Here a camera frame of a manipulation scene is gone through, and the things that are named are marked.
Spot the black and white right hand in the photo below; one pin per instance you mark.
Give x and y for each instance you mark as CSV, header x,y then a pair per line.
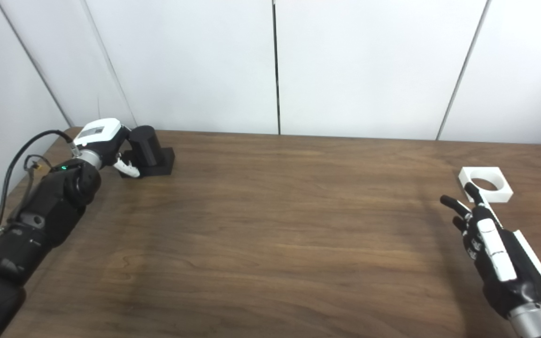
x,y
519,281

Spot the white square piece with hole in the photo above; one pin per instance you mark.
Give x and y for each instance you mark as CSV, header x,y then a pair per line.
x,y
498,194

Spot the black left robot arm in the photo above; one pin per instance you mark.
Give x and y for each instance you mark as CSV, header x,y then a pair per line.
x,y
40,216

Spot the black peg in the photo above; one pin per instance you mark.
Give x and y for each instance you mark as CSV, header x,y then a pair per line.
x,y
147,150

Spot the black and white left hand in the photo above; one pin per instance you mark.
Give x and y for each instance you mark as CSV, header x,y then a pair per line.
x,y
99,134

